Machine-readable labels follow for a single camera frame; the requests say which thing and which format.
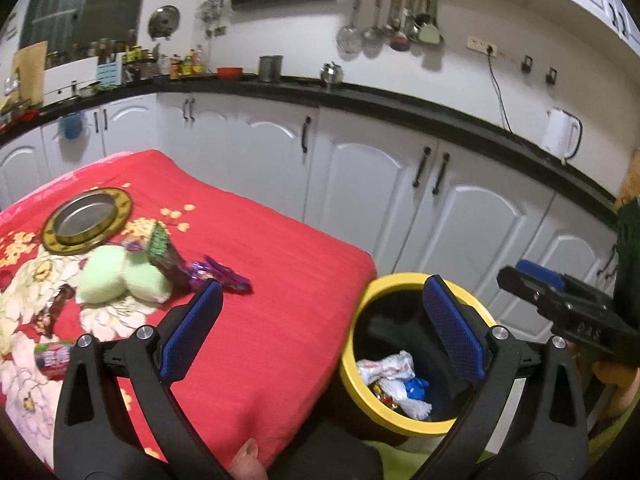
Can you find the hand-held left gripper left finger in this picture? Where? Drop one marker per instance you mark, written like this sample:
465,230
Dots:
192,330

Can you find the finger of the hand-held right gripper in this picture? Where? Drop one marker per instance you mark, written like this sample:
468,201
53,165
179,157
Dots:
542,274
525,287

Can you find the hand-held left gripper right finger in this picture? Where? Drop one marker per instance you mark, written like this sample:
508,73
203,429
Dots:
452,330

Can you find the green foam fruit net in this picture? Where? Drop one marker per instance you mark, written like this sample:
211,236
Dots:
102,275
150,280

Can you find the blue plastic bag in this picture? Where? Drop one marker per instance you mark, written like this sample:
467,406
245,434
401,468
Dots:
415,389

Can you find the white plastic bag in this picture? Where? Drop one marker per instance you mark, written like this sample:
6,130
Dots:
385,370

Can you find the green snack packet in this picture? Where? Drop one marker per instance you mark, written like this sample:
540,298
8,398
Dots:
165,250

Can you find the white foam fruit net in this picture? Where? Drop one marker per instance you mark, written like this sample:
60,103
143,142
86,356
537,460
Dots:
417,410

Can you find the yellow round trash bin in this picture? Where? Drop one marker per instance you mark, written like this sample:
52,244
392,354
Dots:
357,310

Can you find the small purple candy wrapper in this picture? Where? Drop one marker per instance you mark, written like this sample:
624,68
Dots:
135,245

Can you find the brown chocolate bar wrapper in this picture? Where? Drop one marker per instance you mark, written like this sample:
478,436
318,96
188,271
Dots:
55,310

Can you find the pink candy packet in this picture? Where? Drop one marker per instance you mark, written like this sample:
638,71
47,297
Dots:
54,359

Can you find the person's right forearm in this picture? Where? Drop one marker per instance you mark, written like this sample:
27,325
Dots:
617,435

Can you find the person's right hand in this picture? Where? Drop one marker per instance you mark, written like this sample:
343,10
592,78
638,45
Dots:
615,385

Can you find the person's left hand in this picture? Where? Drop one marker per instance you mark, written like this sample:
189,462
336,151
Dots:
247,462

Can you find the red floral blanket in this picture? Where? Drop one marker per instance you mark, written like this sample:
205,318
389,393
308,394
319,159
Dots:
280,270

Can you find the pressed wood board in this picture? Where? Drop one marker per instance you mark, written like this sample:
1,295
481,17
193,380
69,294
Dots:
629,180

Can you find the person's green top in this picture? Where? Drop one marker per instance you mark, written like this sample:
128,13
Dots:
400,462

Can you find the white electric kettle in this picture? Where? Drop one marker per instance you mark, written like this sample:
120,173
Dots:
560,132

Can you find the gold rimmed metal plate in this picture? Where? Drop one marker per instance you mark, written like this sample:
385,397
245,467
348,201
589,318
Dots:
82,217

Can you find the person's dark trousers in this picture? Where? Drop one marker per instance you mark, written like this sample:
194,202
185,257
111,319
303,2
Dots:
325,455

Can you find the white lower kitchen cabinets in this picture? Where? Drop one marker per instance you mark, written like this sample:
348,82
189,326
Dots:
360,170

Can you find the black kitchen countertop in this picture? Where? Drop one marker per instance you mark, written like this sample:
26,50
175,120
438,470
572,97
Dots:
400,105

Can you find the blue hanging bag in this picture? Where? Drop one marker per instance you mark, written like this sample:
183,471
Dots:
71,126

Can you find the red bowl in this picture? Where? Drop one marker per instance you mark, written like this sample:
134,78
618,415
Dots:
230,73

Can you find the green spatula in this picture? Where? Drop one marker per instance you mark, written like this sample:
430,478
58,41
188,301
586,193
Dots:
431,34

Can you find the row of condiment bottles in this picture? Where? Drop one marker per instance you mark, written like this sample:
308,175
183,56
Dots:
170,65

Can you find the blue knife block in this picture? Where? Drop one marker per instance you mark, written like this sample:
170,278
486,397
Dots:
109,72

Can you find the metal canister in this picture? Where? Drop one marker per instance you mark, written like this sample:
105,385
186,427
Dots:
270,69

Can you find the hanging metal ladles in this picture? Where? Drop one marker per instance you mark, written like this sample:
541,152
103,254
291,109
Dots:
400,35

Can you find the metal teapot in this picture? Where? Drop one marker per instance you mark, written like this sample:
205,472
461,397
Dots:
332,74

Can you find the metal skimmer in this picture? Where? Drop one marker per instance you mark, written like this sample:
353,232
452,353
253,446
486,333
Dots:
372,35

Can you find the row of glass jars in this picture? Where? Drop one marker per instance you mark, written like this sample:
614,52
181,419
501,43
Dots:
95,49

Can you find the wooden cutting board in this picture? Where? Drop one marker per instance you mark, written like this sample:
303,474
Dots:
30,72

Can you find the dark kitchen window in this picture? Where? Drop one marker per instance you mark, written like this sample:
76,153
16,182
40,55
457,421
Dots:
75,5

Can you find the black wall hook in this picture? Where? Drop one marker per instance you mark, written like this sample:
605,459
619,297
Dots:
526,63
551,76

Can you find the wall power socket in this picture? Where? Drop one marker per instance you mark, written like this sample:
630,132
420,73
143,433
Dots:
480,44

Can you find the wall hung pot lid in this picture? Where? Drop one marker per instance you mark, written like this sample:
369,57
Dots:
163,22

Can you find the small wall utensil rack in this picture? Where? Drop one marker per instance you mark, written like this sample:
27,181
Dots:
211,9

